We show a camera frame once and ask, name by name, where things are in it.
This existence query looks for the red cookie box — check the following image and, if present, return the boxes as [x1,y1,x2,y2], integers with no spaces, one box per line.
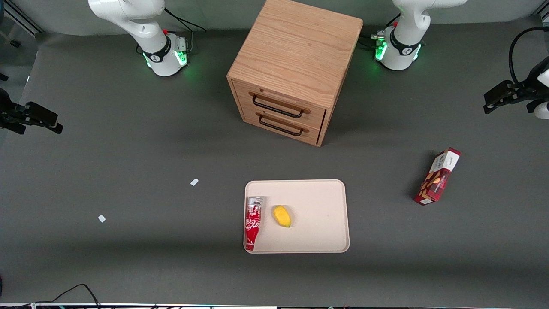
[413,147,462,206]

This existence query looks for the beige plastic tray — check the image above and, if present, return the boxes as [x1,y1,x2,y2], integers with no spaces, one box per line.
[244,179,350,254]

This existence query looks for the wooden drawer cabinet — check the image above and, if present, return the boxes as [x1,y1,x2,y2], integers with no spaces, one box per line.
[226,0,364,148]

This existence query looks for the red cola can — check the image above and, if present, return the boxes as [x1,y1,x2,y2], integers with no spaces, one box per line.
[244,196,263,251]

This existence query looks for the yellow mango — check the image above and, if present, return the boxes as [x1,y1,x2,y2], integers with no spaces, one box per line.
[273,205,292,228]

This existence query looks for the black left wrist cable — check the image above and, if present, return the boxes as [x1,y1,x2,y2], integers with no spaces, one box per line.
[508,27,549,85]

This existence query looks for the aluminium frame rail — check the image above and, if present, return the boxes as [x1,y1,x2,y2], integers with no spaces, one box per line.
[3,0,44,35]

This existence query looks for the black left arm base cables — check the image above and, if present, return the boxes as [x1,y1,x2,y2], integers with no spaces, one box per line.
[359,13,402,51]

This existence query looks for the black right arm base cable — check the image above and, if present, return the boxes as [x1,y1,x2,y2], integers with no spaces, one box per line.
[164,6,207,55]

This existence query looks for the black cable at table edge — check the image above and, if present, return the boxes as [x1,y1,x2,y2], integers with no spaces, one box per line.
[33,284,102,308]

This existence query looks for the wooden drawer black handle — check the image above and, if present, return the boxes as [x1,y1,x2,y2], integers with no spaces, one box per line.
[234,80,327,130]
[241,105,323,145]

